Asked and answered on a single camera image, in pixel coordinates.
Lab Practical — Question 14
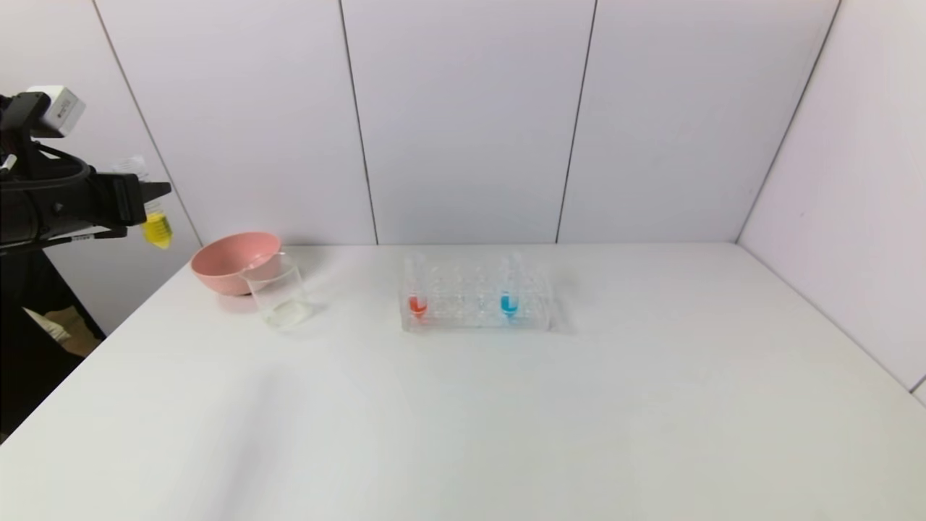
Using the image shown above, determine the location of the clear glass beaker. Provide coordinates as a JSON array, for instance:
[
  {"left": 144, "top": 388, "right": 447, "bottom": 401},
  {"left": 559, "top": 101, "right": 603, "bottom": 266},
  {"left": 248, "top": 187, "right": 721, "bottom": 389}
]
[{"left": 242, "top": 252, "right": 313, "bottom": 330}]

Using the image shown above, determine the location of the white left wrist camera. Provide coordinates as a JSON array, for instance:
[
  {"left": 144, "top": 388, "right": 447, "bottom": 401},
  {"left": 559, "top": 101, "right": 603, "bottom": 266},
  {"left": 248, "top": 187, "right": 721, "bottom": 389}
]
[{"left": 0, "top": 85, "right": 86, "bottom": 145}]

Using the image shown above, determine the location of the clear acrylic test tube rack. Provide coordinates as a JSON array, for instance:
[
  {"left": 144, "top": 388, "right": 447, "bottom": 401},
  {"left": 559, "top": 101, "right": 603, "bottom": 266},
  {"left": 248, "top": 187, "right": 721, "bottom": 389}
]
[{"left": 400, "top": 253, "right": 556, "bottom": 334}]

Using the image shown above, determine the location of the yellow pigment test tube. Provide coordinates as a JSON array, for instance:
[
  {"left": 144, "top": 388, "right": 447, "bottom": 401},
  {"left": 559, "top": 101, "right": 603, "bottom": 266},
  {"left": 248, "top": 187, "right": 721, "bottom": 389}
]
[{"left": 116, "top": 156, "right": 175, "bottom": 250}]

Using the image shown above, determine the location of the red pigment test tube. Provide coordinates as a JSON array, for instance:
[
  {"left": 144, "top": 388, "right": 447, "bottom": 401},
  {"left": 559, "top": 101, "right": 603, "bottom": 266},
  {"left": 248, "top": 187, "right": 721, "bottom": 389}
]
[{"left": 407, "top": 252, "right": 429, "bottom": 319}]

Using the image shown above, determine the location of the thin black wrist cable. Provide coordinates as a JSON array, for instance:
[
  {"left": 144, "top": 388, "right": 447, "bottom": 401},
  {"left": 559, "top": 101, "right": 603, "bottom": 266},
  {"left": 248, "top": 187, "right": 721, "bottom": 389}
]
[{"left": 29, "top": 141, "right": 98, "bottom": 192}]

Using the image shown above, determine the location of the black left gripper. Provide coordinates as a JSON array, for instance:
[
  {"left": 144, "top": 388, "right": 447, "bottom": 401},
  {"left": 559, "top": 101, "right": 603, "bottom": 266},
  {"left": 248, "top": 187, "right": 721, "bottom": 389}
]
[{"left": 35, "top": 171, "right": 172, "bottom": 241}]

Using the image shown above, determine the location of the blue pigment test tube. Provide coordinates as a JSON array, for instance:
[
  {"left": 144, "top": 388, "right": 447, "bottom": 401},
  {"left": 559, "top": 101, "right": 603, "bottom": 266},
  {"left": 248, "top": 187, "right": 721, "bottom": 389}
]
[{"left": 501, "top": 252, "right": 520, "bottom": 321}]

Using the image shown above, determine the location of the brown cardboard box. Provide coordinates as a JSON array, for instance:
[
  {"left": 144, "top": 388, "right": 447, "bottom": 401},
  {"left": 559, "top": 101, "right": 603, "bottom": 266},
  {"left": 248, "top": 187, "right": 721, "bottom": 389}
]
[{"left": 22, "top": 304, "right": 103, "bottom": 359}]

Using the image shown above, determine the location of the pink plastic bowl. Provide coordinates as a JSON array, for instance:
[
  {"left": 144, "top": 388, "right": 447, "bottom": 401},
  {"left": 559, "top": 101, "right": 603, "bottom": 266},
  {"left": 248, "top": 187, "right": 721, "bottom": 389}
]
[{"left": 191, "top": 232, "right": 283, "bottom": 297}]

